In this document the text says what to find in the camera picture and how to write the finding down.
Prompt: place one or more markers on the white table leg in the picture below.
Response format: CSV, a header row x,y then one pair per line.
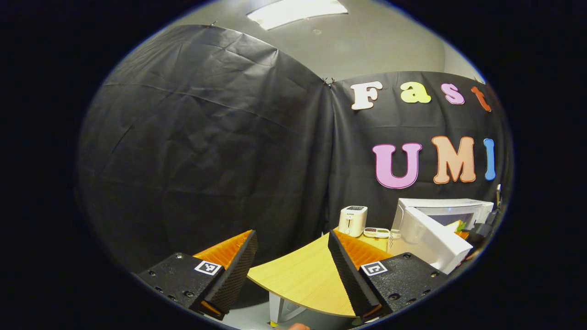
x,y
275,309

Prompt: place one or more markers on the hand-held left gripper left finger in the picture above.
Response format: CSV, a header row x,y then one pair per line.
x,y
234,277

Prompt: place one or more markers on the black backdrop cloth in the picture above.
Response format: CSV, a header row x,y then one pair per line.
x,y
206,160

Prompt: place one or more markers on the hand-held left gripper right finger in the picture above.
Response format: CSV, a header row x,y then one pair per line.
x,y
348,277

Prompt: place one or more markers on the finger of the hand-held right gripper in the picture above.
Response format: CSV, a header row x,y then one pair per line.
x,y
477,236

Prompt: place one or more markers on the ceiling light panel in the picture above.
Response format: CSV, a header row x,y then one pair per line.
x,y
298,11

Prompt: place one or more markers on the white microwave oven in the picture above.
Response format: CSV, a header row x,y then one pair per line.
x,y
431,243

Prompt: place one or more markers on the small white toaster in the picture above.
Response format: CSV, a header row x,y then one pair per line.
x,y
352,222

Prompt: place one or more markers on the lettuce sandwich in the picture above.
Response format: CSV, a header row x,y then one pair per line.
x,y
460,226

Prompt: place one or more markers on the white remote control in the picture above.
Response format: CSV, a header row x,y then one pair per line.
x,y
376,233

